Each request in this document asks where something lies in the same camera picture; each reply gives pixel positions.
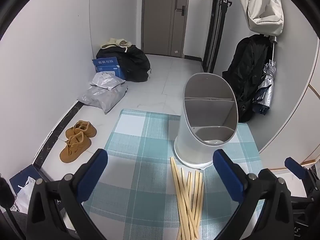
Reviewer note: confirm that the black tripod pole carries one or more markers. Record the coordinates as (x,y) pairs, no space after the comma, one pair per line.
(217,20)

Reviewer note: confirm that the white plastic bag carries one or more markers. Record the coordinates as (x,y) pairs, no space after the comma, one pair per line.
(24,195)

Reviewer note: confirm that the black bag on floor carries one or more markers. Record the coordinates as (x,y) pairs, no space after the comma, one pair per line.
(132,61)

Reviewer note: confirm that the small white mailer bag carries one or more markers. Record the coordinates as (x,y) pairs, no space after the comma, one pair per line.
(106,81)

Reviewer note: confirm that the teal plaid table mat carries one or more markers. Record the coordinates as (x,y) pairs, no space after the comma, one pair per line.
(135,196)

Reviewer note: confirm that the silver folded umbrella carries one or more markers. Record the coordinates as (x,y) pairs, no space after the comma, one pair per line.
(263,97)

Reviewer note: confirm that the dark blue paper bag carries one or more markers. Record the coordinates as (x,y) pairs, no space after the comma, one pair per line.
(19,179)

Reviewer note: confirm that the white utensil holder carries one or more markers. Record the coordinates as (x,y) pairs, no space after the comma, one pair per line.
(209,119)

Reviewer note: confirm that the white hanging bag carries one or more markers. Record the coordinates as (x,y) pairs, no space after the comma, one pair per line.
(264,19)

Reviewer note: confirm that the blue cardboard box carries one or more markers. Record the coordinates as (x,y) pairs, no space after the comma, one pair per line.
(109,65)

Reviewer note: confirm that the black hanging jacket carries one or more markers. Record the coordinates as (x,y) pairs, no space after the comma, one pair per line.
(246,72)

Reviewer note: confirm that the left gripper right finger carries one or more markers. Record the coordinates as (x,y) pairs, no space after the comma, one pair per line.
(276,216)

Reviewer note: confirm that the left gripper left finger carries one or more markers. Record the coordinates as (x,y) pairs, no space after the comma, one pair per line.
(55,208)

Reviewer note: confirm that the cream garment on bag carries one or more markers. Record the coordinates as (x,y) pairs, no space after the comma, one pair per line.
(116,45)

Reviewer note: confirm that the black door handle lock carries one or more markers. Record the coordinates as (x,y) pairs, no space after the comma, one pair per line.
(182,10)

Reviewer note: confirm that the grey entrance door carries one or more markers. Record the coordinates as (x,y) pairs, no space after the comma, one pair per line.
(163,28)

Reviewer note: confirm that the tan suede shoe far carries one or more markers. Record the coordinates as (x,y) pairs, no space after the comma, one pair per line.
(81,126)

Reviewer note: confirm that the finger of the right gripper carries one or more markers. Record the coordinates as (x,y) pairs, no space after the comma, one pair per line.
(298,170)

